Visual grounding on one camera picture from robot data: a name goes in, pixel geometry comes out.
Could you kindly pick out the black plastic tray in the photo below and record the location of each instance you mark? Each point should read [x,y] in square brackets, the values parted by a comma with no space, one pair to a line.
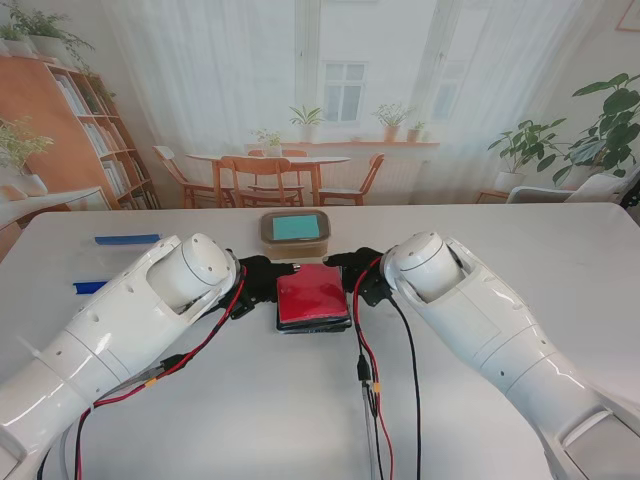
[312,326]

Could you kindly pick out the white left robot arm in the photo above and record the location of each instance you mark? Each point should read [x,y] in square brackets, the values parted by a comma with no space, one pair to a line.
[110,340]

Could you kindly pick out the clear lid with teal label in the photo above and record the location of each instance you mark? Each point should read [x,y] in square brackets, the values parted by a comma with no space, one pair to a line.
[295,227]

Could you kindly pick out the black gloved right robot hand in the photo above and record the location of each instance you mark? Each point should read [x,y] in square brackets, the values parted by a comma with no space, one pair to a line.
[357,265]

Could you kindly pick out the clear container with blue clips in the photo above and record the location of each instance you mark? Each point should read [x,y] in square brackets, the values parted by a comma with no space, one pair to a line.
[120,241]

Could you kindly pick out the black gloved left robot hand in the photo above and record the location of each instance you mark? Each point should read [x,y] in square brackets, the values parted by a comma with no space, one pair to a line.
[260,282]

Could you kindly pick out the black equipment piece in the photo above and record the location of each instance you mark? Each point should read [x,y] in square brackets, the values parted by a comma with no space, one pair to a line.
[631,195]

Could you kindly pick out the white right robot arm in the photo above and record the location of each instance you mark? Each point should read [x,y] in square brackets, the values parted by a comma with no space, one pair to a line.
[500,340]

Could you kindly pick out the brown paper food container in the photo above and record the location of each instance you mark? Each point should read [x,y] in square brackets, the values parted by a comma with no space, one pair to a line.
[295,250]

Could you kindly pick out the red container lid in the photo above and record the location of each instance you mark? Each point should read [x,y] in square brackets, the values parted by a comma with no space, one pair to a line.
[312,292]

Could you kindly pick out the printed room scene backdrop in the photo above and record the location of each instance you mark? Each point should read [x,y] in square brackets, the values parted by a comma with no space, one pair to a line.
[350,50]

